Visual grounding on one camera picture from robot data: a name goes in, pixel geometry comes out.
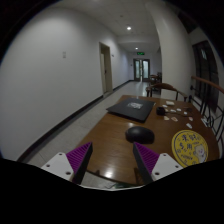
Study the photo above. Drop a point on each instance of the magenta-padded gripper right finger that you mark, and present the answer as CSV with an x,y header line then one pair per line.
x,y
165,165

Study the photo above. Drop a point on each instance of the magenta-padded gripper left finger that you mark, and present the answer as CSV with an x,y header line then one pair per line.
x,y
60,165

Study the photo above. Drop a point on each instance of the black computer mouse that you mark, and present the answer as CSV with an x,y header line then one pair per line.
x,y
140,135

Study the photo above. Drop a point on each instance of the round yellow printed mouse pad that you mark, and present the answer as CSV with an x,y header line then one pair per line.
x,y
188,146

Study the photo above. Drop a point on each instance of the small tan card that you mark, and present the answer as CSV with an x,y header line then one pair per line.
x,y
174,119
166,118

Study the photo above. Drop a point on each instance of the small black box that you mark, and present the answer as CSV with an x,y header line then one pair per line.
x,y
160,111

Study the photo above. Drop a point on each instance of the white paper slip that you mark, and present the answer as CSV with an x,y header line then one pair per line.
x,y
204,121

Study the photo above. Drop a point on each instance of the small white box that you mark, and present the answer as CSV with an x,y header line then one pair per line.
x,y
170,103

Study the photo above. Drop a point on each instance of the closed black laptop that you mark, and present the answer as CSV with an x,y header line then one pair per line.
x,y
130,111

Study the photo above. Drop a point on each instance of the wooden armchair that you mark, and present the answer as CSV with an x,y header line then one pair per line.
x,y
163,86

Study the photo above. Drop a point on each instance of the black railing with wooden handrail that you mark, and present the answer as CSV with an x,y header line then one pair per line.
x,y
206,83

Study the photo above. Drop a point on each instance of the glass double door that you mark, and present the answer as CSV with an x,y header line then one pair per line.
x,y
141,70

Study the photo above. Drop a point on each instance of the pale side door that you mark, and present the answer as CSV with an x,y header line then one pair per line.
x,y
106,70

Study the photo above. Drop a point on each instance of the dark framed window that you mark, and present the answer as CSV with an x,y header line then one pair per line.
x,y
203,66

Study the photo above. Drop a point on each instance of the green exit sign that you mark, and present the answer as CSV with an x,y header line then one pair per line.
x,y
140,53

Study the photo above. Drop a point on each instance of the white wall switch plate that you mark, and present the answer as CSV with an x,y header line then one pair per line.
x,y
64,55

